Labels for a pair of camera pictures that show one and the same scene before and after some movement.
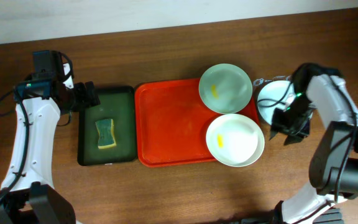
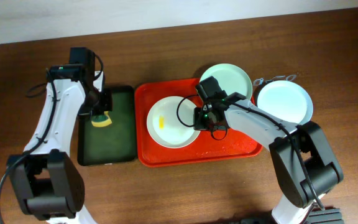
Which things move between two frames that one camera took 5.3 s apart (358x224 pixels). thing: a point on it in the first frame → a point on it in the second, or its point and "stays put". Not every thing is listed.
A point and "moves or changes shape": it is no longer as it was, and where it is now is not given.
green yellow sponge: (105, 131) moves or changes shape
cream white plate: (235, 140) → (165, 127)
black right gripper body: (299, 122) → (206, 123)
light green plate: (225, 88) stays put
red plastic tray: (171, 123) stays put
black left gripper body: (81, 95) → (105, 104)
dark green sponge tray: (107, 132) stays put
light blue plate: (273, 95) stays put
